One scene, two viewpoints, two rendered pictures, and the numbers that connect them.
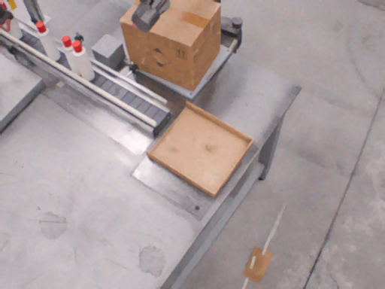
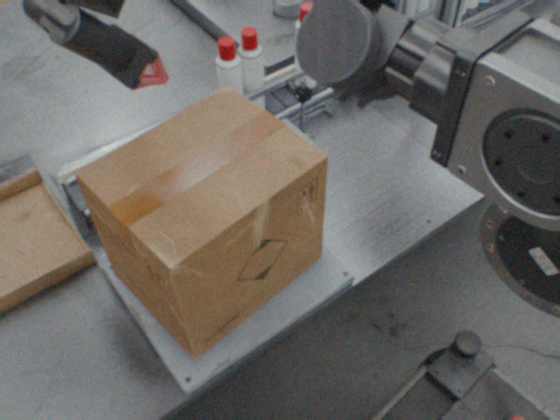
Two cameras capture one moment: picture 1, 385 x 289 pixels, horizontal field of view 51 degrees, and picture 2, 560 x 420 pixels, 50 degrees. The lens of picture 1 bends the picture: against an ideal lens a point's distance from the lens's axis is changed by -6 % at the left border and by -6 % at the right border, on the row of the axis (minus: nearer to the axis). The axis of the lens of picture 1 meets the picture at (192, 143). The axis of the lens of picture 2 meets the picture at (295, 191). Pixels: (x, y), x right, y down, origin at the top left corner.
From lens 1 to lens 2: 1.61 m
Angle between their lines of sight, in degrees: 54
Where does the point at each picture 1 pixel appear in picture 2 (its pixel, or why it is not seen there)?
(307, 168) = not seen: outside the picture
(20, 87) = (262, 42)
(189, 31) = (115, 180)
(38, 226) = (31, 54)
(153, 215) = not seen: outside the picture
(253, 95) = (39, 396)
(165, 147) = (35, 207)
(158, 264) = not seen: outside the picture
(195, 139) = (16, 254)
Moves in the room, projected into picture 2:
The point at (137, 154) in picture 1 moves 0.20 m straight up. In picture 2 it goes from (54, 169) to (23, 97)
